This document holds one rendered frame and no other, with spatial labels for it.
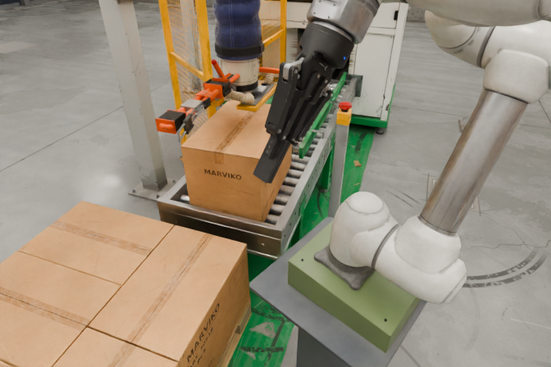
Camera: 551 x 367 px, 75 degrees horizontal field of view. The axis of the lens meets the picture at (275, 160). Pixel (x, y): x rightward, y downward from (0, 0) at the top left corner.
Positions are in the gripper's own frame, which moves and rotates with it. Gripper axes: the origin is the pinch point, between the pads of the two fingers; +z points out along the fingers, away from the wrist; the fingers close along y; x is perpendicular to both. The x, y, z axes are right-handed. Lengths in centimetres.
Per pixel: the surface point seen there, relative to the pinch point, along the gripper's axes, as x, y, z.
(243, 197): -68, -94, 40
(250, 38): -87, -74, -28
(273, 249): -48, -108, 58
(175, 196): -108, -91, 62
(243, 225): -63, -97, 53
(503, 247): 35, -249, 14
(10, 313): -94, -23, 110
